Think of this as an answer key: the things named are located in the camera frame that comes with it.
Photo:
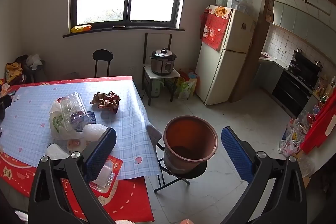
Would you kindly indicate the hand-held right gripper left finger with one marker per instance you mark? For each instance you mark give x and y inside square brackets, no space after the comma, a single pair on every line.
[101,154]

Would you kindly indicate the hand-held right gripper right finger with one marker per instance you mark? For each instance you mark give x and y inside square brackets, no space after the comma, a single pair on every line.
[236,155]

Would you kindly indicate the clear blister pack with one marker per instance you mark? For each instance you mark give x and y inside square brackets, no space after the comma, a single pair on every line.
[114,166]

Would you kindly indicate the white plastic bag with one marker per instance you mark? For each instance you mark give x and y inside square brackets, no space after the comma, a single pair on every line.
[56,124]

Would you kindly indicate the clear plastic clamshell container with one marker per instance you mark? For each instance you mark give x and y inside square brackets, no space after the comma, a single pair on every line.
[72,108]

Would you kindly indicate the brown plastic bin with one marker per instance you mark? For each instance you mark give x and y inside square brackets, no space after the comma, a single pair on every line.
[178,158]

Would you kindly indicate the white foam wrap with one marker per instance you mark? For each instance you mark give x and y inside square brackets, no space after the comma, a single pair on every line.
[93,132]

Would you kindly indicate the blue snack wrapper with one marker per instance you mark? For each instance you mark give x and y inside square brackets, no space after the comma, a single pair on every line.
[90,117]

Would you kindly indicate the black folding chair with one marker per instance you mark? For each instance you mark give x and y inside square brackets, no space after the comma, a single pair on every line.
[194,174]

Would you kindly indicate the crumpled brown snack bag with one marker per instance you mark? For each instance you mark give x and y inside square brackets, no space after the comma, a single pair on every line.
[106,102]

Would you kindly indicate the pile of packaged goods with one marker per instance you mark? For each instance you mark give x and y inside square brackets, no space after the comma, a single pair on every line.
[292,137]

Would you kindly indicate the blue plaid tablecloth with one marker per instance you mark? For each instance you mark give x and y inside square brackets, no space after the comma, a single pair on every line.
[31,113]

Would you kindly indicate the colourful shopping bags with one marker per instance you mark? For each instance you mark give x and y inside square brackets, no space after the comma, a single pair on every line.
[186,86]

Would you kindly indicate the green kettle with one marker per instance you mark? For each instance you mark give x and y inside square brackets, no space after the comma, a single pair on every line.
[157,88]

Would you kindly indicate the cream refrigerator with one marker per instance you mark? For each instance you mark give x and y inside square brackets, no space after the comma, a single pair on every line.
[223,69]

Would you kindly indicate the small white side table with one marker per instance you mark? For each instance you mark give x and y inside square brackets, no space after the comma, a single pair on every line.
[155,76]

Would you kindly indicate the black kitchen stove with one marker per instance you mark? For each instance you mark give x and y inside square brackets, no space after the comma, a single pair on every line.
[296,82]

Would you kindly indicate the black round-back chair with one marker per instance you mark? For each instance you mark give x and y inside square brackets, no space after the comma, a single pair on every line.
[103,56]

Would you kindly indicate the electric pressure cooker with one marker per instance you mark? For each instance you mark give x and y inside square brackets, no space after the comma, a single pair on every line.
[162,64]

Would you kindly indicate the colourful snack packets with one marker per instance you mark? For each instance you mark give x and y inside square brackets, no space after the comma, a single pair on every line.
[6,88]

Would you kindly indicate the crumpled white bag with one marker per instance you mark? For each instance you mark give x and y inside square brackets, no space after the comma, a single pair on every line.
[33,60]

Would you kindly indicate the yellow snack bags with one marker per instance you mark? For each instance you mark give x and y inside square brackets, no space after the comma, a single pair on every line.
[13,73]

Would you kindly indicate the yellow snack packet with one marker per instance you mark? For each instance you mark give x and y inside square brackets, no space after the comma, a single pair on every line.
[80,28]

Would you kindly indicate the red printed cloth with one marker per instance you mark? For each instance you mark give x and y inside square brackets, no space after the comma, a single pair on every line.
[214,29]

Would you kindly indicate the clear plastic containers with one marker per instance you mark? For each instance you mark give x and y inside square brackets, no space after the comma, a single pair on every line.
[236,1]

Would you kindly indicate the pale green wall cabinets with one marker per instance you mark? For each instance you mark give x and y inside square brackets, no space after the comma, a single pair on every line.
[296,19]

